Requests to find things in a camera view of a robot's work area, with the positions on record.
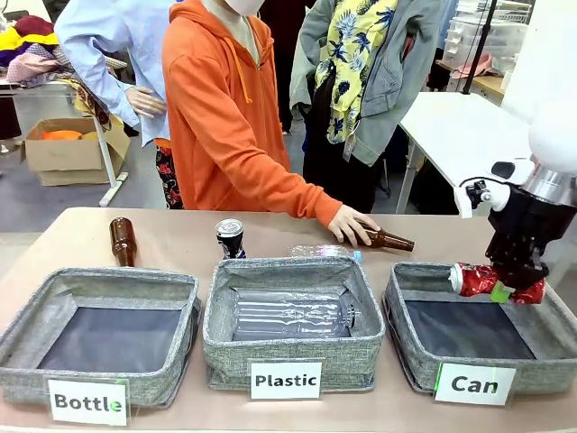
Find white Plastic label sign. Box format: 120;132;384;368
250;360;324;401

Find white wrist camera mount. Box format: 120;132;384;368
453;157;534;220

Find white Can label sign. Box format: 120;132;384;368
433;362;517;407

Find wooden shelf with pink cloth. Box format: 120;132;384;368
435;54;507;97

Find person's right hand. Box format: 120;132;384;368
327;205;382;248

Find crushed red can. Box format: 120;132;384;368
450;262;547;306

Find pile of colourful clothes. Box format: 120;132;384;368
0;13;76;87

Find brown glass bottle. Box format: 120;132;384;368
109;216;138;268
344;225;416;253

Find person's right forearm orange sleeve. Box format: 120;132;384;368
197;170;343;227

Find clear bottle with blue cap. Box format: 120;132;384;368
287;244;364;264

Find clear plastic storage bins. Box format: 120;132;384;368
441;15;529;76

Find dark blue drink can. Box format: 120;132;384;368
215;218;247;261

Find grey basket labelled Can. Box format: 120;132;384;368
382;262;577;396

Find cardboard box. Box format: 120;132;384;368
21;117;132;188

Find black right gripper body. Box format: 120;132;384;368
488;184;577;266

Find grey basket labelled Bottle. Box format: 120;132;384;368
0;267;202;408

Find grey basket labelled Plastic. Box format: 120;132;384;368
202;256;387;392

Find black stand pole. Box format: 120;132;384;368
461;0;499;96

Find person in orange hoodie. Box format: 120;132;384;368
160;0;343;227

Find large crushed clear plastic bottle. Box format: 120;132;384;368
231;290;362;343

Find white Bottle label sign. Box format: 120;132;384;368
47;378;131;428

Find white side table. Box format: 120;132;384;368
394;91;534;203

